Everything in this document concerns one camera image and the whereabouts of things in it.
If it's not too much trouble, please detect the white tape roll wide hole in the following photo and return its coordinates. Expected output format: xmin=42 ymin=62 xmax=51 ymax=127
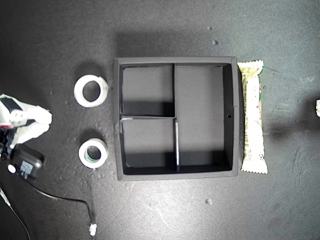
xmin=73 ymin=74 xmax=109 ymax=108

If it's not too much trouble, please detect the white tape roll teal core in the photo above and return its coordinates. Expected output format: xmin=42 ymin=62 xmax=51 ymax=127
xmin=78 ymin=138 xmax=109 ymax=168

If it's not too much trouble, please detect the snack bar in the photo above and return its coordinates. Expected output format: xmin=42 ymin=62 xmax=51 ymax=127
xmin=236 ymin=59 xmax=268 ymax=175

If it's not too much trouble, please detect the black tray with wells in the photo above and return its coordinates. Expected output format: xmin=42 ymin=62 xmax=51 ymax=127
xmin=112 ymin=56 xmax=240 ymax=181

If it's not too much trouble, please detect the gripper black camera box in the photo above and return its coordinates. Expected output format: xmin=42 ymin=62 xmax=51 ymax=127
xmin=6 ymin=144 xmax=46 ymax=180

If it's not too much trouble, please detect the thin black wire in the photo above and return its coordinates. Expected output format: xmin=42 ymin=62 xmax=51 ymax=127
xmin=0 ymin=186 xmax=32 ymax=240

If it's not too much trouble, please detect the black cable with white plug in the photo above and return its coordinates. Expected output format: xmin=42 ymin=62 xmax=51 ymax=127
xmin=24 ymin=174 xmax=98 ymax=237

